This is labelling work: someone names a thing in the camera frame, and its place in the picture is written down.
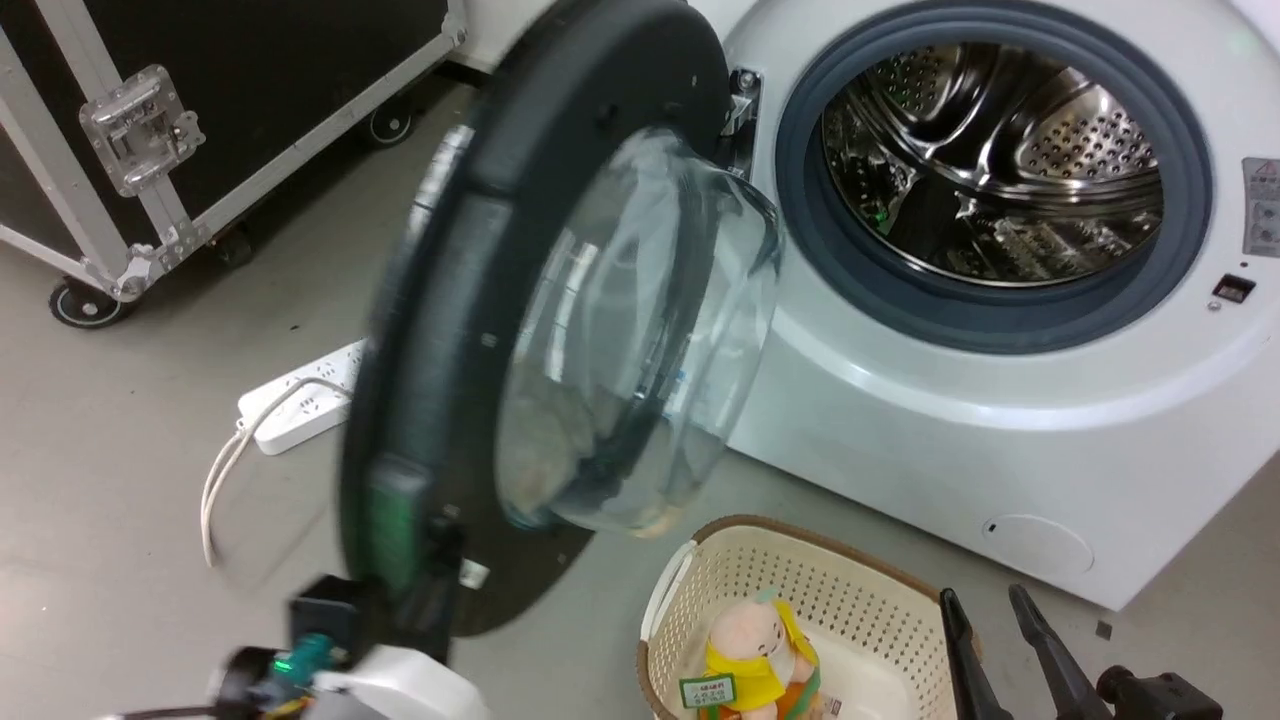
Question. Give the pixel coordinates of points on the metal door hinge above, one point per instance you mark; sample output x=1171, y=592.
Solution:
x=745, y=105

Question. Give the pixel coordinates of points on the grey rubber door gasket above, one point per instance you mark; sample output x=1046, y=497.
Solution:
x=1000, y=320

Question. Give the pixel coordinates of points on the grey warning label sticker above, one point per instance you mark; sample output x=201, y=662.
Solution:
x=1262, y=205

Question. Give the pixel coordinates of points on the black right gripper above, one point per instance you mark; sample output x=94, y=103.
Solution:
x=1165, y=698

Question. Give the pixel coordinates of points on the green white paper tag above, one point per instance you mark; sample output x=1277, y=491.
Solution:
x=708, y=690

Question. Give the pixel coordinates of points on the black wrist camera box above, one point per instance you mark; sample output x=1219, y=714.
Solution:
x=325, y=610

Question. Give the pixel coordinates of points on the plush doll yellow clothes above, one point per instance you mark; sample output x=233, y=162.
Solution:
x=760, y=650

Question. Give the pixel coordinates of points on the black flight case aluminium edges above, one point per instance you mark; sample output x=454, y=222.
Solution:
x=250, y=70

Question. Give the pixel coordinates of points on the black caster wheel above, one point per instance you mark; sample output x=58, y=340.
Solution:
x=85, y=303
x=390, y=124
x=232, y=246

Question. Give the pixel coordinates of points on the white front-load washing machine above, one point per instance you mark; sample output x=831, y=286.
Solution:
x=1000, y=440

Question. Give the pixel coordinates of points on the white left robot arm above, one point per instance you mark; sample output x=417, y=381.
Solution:
x=400, y=690

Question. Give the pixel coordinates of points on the washing machine door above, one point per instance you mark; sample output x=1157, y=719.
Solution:
x=470, y=300

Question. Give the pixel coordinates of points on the silver butterfly latch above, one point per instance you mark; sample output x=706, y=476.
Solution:
x=140, y=130

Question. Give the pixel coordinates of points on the round white filter cover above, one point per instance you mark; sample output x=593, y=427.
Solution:
x=1037, y=545

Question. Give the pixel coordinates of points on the black door lock slot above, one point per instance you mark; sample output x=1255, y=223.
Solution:
x=1233, y=288

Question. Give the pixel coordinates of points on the white power strip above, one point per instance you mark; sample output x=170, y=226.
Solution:
x=300, y=400
x=228, y=460

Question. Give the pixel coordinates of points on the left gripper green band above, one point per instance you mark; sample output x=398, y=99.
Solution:
x=397, y=530

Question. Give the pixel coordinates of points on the stainless steel perforated drum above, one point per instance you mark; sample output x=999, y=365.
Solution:
x=1000, y=170

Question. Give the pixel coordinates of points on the cream perforated laundry basket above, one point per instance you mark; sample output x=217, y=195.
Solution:
x=860, y=610

